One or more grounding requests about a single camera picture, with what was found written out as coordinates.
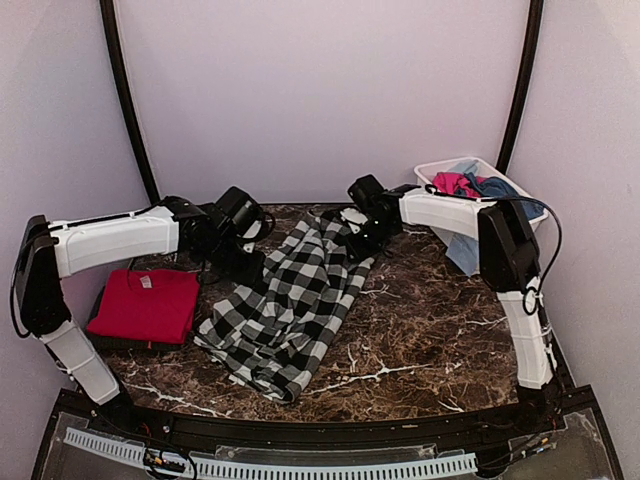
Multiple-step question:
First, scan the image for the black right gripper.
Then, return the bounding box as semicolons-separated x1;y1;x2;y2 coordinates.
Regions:
344;216;397;262

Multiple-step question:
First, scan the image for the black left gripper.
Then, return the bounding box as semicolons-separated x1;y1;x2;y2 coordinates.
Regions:
197;233;266;287

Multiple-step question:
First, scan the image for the black white plaid shirt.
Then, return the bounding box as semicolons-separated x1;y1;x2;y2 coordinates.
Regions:
194;212;374;403

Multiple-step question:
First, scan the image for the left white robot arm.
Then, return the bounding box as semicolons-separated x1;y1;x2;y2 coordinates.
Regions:
8;187;273;436

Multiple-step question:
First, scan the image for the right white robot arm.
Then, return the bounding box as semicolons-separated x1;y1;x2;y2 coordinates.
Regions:
344;175;557;390

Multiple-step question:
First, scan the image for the white plastic laundry bin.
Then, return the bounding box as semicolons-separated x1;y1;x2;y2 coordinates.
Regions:
414;157;528;248

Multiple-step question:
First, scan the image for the pink garment in bin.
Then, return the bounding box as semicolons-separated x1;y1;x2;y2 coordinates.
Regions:
432;172;487;198

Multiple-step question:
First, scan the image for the light blue cloth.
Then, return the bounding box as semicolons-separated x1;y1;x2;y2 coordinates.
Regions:
446;233;480;277

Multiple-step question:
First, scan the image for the folded red t-shirt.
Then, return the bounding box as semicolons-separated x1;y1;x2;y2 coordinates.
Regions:
87;269;200;345

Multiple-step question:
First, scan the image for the blue garment in bin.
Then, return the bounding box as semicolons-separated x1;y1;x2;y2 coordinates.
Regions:
464;173;545;220

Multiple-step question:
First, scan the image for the folded black garment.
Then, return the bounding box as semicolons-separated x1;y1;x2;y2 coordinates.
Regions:
85;287;185;352

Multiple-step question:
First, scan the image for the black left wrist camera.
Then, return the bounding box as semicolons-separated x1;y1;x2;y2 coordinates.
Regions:
215;186;262;237

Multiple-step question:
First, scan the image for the black front rail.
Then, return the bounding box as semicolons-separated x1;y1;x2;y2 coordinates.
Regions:
78;401;559;452

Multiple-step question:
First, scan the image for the right black frame post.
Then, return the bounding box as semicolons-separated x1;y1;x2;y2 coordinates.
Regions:
495;0;544;174

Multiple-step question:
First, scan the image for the black frame post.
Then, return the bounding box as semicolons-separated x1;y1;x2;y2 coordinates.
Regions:
99;0;160;203
495;0;544;174

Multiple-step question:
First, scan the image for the left black frame post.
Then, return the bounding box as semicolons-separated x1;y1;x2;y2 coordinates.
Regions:
99;0;160;203

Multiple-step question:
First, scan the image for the white slotted cable duct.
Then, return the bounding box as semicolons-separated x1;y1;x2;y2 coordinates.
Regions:
64;428;478;479

